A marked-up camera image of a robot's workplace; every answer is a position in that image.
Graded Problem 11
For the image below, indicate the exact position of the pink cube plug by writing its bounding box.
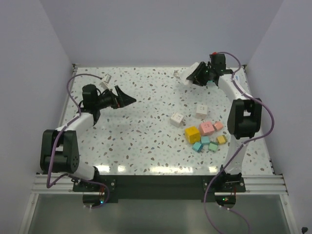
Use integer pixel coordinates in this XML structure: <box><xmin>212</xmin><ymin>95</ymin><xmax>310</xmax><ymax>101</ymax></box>
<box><xmin>198</xmin><ymin>121</ymin><xmax>215</xmax><ymax>136</ymax></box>

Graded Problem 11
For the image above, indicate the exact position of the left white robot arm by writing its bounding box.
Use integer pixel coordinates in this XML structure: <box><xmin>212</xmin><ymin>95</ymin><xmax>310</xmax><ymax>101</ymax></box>
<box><xmin>40</xmin><ymin>84</ymin><xmax>137</xmax><ymax>191</ymax></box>

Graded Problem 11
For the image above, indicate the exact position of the white power strip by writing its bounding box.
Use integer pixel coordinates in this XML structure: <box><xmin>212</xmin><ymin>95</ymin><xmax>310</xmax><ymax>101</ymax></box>
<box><xmin>234</xmin><ymin>74</ymin><xmax>243</xmax><ymax>85</ymax></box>

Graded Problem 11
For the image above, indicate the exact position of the green plug adapter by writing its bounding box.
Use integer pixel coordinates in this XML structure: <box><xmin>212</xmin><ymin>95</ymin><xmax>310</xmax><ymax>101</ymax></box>
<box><xmin>208</xmin><ymin>141</ymin><xmax>219</xmax><ymax>152</ymax></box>

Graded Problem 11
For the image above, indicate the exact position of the teal plug adapter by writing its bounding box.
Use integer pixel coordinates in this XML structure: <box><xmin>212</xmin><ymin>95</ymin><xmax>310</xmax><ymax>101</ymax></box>
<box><xmin>192</xmin><ymin>142</ymin><xmax>204</xmax><ymax>153</ymax></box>
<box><xmin>200</xmin><ymin>136</ymin><xmax>211</xmax><ymax>145</ymax></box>

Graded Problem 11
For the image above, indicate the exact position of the teal triangular socket block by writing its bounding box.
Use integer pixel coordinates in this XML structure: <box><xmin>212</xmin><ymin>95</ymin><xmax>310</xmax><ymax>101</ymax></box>
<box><xmin>208</xmin><ymin>77</ymin><xmax>217</xmax><ymax>85</ymax></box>

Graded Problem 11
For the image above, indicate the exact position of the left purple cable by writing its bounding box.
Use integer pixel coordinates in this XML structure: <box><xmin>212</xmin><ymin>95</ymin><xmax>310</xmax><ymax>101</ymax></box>
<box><xmin>46</xmin><ymin>73</ymin><xmax>110</xmax><ymax>210</ymax></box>

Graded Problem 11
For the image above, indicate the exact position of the white cube with picture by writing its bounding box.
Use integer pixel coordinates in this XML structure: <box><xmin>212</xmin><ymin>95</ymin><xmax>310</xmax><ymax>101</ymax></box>
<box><xmin>170</xmin><ymin>112</ymin><xmax>185</xmax><ymax>127</ymax></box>

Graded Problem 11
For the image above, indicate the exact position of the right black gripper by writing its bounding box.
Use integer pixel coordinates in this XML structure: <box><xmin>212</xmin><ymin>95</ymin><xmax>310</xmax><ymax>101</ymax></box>
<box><xmin>186</xmin><ymin>62</ymin><xmax>214</xmax><ymax>87</ymax></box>

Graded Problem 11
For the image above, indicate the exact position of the yellow plug adapter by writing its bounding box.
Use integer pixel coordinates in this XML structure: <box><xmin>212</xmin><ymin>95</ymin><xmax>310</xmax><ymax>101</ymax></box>
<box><xmin>216</xmin><ymin>135</ymin><xmax>228</xmax><ymax>145</ymax></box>

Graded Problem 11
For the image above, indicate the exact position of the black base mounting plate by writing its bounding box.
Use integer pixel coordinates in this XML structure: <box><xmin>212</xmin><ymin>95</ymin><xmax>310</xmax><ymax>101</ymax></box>
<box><xmin>73</xmin><ymin>175</ymin><xmax>246</xmax><ymax>205</ymax></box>

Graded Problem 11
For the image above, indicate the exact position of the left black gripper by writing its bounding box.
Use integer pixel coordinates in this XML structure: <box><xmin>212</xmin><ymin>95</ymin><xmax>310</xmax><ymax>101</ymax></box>
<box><xmin>95</xmin><ymin>85</ymin><xmax>136</xmax><ymax>110</ymax></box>

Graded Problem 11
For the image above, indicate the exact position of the aluminium frame rail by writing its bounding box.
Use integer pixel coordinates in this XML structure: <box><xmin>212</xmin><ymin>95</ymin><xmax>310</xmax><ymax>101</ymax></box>
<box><xmin>31</xmin><ymin>173</ymin><xmax>286</xmax><ymax>195</ymax></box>

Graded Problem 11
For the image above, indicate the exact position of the yellow cube plug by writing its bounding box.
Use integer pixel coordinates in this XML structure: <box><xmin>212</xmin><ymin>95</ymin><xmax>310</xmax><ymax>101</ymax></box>
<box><xmin>185</xmin><ymin>126</ymin><xmax>201</xmax><ymax>144</ymax></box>

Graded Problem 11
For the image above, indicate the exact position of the salmon plug adapter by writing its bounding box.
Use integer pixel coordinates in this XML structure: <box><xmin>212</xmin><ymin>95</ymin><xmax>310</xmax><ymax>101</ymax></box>
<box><xmin>213</xmin><ymin>121</ymin><xmax>224</xmax><ymax>132</ymax></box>

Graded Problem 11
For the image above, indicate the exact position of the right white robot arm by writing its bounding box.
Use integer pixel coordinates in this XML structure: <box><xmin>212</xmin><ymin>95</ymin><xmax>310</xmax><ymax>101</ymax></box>
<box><xmin>181</xmin><ymin>53</ymin><xmax>262</xmax><ymax>192</ymax></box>

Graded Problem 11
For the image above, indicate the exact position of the white cube plug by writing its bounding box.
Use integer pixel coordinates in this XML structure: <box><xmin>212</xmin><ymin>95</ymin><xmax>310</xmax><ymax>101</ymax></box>
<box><xmin>195</xmin><ymin>104</ymin><xmax>208</xmax><ymax>119</ymax></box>

